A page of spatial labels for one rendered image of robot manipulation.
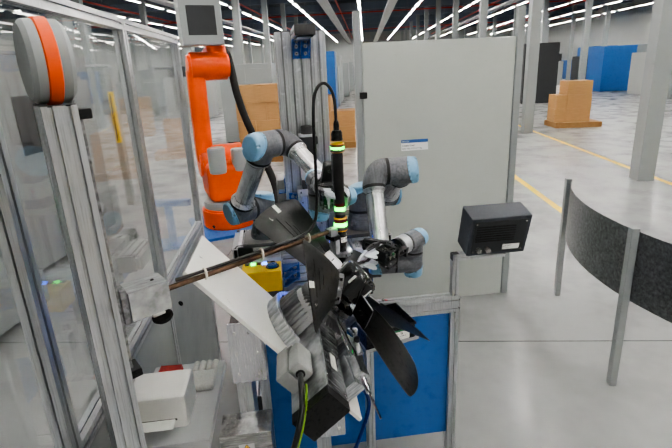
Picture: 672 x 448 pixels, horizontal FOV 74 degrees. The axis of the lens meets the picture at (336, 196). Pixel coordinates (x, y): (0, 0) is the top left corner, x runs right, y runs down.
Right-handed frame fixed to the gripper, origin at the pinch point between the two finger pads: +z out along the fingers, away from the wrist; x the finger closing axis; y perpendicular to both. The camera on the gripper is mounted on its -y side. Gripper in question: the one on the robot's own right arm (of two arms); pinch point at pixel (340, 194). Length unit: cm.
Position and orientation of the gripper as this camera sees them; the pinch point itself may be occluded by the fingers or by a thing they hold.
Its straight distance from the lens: 138.6
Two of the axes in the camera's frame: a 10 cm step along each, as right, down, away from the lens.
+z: 2.9, 2.5, -9.2
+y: 0.5, 9.6, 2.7
